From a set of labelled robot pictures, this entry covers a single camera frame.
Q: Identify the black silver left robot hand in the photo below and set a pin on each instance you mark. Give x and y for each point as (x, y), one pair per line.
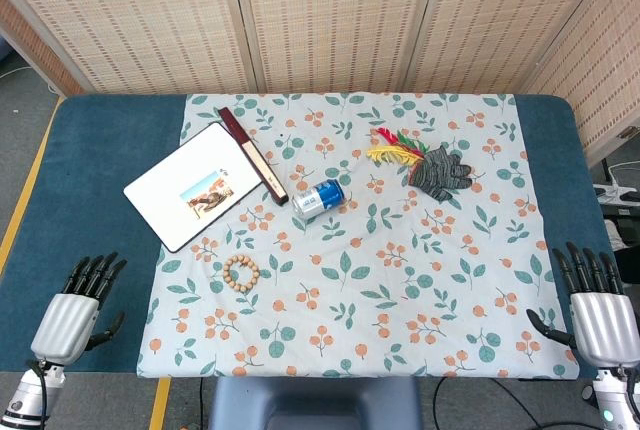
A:
(67, 322)

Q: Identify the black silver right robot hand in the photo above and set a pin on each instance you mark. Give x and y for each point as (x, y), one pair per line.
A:
(602, 322)

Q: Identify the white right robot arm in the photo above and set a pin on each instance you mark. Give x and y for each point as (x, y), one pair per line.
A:
(617, 400)

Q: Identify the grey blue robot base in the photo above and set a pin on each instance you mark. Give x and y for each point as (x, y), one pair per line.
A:
(310, 400)

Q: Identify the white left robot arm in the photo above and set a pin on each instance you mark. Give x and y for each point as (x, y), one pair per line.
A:
(25, 400)

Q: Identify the white board black rim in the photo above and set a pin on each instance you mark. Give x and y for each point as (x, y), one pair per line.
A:
(165, 190)

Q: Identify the grey striped knit glove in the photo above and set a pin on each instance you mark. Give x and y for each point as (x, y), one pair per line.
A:
(440, 175)

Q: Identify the dark red folded fan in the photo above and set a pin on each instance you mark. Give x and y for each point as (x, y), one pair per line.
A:
(250, 155)

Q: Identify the floral leaf berry tablecloth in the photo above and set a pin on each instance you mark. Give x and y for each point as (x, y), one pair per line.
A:
(350, 300)

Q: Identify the colourful feather shuttlecock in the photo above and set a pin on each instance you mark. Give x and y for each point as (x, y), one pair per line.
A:
(395, 152)

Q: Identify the blue silver drink can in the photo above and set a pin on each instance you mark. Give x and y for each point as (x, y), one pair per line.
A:
(320, 197)

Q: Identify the woven bamboo folding screen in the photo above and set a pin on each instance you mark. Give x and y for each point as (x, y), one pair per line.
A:
(325, 25)

